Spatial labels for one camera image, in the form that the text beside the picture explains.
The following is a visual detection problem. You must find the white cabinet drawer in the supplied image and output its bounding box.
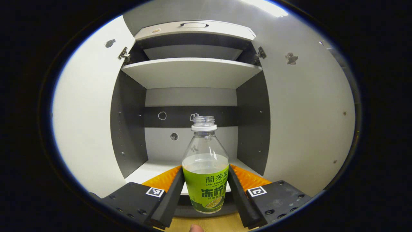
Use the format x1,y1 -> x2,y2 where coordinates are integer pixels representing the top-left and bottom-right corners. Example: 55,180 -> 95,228
134,20 -> 256,42

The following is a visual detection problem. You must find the metal door hinge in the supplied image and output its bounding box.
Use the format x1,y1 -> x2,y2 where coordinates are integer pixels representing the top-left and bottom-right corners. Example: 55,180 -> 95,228
117,47 -> 131,65
254,47 -> 267,66

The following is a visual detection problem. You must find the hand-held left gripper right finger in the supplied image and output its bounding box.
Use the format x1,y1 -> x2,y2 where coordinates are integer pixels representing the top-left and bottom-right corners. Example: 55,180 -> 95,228
227,164 -> 312,230

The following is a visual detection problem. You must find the green label clear bottle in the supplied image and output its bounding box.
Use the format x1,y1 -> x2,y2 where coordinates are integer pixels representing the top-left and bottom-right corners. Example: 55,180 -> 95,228
182,116 -> 229,214

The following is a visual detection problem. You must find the white cabinet door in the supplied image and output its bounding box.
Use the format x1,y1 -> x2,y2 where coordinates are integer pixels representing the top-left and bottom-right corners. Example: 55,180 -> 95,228
251,13 -> 356,197
51,15 -> 136,198

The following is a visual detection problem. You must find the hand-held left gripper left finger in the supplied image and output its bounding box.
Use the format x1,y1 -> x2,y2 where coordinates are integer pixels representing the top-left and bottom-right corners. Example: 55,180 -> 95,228
90,165 -> 185,230

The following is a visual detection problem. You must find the white and grey cabinet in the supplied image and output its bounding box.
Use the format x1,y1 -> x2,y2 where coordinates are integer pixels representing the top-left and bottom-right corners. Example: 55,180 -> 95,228
110,20 -> 271,218

